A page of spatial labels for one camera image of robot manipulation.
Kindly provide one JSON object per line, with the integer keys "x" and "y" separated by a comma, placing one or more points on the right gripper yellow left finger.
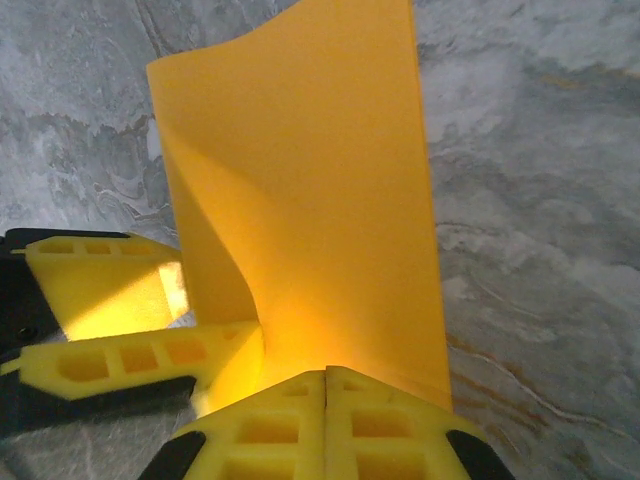
{"x": 280, "y": 450}

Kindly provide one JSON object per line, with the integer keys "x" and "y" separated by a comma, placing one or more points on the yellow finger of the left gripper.
{"x": 150, "y": 350}
{"x": 110, "y": 285}

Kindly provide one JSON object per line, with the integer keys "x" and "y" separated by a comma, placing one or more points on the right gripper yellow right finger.
{"x": 380, "y": 450}

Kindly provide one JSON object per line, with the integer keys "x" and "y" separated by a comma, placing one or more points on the yellow paper sheet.
{"x": 300, "y": 175}

